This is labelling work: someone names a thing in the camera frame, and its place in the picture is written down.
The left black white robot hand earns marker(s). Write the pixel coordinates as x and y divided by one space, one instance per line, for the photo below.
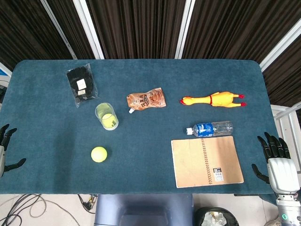
9 134

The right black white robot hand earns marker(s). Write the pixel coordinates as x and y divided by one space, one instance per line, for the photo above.
283 171

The plain yellow tennis ball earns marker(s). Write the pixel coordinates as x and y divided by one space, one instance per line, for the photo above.
99 154

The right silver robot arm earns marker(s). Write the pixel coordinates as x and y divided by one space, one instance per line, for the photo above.
288 209

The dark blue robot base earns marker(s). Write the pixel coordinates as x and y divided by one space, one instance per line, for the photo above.
143 209

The clear plastic cup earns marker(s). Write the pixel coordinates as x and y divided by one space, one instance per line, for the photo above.
106 116

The printed yellow tennis ball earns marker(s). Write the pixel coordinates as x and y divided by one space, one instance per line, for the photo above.
108 120

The white metal rack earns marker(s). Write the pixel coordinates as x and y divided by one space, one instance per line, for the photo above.
285 122

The brown spiral notebook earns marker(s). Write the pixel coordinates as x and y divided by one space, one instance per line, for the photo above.
204 162

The black trash bin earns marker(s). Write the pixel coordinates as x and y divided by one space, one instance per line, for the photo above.
216 217

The blue label water bottle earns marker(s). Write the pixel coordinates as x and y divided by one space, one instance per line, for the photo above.
207 129

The black gloves in plastic bag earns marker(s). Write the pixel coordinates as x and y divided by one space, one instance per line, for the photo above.
81 82

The yellow rubber chicken toy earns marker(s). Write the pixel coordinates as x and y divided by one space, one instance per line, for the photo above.
221 99

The blue table cloth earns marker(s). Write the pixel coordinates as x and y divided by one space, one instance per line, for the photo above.
145 141

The brown spouted drink pouch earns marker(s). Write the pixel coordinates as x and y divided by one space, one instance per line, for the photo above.
147 100

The dark brown curtain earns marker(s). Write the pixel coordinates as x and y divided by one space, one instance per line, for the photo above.
141 26

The white frame pole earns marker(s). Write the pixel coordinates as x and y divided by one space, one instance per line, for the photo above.
58 29
89 29
281 46
183 29

